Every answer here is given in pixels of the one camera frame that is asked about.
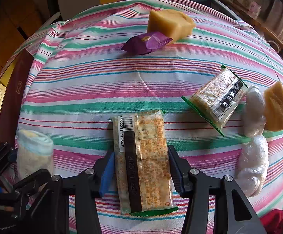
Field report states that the white towel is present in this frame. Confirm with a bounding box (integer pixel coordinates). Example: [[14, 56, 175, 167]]
[[16, 129, 54, 180]]

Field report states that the white plastic bundle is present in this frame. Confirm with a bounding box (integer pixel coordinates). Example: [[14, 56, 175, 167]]
[[235, 135, 269, 198], [243, 86, 266, 138]]

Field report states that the green cracker packet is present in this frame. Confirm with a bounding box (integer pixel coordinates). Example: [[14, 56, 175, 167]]
[[111, 110, 178, 217], [182, 65, 249, 136]]

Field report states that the red cloth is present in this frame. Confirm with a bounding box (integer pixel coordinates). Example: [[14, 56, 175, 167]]
[[260, 209, 283, 234]]

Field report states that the gold open box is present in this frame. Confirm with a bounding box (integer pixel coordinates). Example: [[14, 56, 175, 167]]
[[0, 49, 34, 146]]

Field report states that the yellow sponge cube right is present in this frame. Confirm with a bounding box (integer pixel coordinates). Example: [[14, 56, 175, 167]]
[[264, 81, 283, 132]]

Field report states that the yellow sponge cube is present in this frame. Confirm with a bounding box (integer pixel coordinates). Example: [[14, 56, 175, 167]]
[[147, 10, 196, 43], [264, 81, 283, 132]]

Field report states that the striped bed sheet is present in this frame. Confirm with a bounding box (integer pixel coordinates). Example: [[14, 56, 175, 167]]
[[4, 0, 283, 234]]

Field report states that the yellow sponge cube far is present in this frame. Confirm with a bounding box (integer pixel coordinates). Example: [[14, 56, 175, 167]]
[[147, 10, 196, 43]]

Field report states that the wooden side table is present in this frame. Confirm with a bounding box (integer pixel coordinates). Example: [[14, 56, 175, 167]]
[[220, 0, 283, 51]]

